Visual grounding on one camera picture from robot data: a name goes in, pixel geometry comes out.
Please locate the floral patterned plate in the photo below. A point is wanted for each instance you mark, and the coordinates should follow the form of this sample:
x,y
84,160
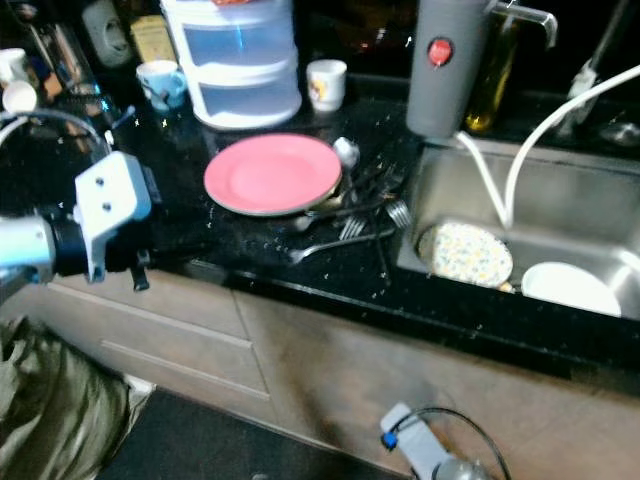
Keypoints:
x,y
463,253

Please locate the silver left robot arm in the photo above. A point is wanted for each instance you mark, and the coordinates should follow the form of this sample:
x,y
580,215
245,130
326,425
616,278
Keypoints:
x,y
25,245

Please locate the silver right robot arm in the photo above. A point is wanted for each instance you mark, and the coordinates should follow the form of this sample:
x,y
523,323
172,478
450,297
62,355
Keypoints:
x,y
460,470

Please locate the metal kitchen faucet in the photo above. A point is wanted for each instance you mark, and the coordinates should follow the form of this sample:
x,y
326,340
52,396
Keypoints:
x,y
600,50

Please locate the olive green fabric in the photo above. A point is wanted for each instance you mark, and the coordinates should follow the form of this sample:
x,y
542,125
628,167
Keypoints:
x,y
60,400

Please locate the pink plate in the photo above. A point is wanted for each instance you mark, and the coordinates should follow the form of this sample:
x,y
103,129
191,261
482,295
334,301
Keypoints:
x,y
270,172

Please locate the blue patterned mug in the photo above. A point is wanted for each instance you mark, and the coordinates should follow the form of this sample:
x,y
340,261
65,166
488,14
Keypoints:
x,y
162,85

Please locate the black floor mat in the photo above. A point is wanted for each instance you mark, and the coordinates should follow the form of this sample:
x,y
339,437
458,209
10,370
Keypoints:
x,y
230,440

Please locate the brown wooden base cabinet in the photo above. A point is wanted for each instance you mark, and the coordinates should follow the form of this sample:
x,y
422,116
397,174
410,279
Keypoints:
x,y
310,360

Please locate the small white cup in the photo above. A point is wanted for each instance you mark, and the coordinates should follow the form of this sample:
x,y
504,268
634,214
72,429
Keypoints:
x,y
20,97
12,65

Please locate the long silver fork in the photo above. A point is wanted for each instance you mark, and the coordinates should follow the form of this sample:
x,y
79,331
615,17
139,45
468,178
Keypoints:
x,y
340,245

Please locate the tan tin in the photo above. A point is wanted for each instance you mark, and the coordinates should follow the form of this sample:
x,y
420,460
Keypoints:
x,y
152,38

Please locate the translucent plastic drawer tower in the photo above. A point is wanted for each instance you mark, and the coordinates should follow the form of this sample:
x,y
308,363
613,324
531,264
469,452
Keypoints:
x,y
240,60

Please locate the clear glass bottle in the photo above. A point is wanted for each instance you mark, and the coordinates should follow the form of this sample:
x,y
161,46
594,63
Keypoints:
x,y
50,45

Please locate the silver spoon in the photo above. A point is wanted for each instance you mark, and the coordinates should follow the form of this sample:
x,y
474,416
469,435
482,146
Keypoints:
x,y
345,152

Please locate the white cup with cartoon print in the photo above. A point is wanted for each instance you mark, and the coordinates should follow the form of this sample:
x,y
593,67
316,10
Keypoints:
x,y
326,85

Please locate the grey dispenser with red button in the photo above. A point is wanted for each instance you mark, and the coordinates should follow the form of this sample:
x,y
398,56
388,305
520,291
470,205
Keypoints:
x,y
445,80

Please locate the olive oil bottle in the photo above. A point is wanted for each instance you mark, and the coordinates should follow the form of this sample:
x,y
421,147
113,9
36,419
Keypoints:
x,y
488,85

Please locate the white plate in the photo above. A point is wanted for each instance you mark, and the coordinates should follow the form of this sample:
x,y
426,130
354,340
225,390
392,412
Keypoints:
x,y
570,287

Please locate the stainless steel sink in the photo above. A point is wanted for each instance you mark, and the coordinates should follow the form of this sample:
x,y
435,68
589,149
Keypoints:
x,y
580,200

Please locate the chrome spout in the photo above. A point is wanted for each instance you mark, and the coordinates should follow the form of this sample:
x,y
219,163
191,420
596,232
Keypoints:
x,y
525,18

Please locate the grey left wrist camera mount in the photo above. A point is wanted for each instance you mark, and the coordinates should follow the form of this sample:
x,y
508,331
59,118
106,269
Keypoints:
x,y
115,205

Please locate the grey round wall socket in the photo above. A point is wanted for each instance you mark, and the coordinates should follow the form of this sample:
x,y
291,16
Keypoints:
x,y
102,30

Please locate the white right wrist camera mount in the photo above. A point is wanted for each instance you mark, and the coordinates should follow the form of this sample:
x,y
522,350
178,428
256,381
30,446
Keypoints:
x,y
405,435

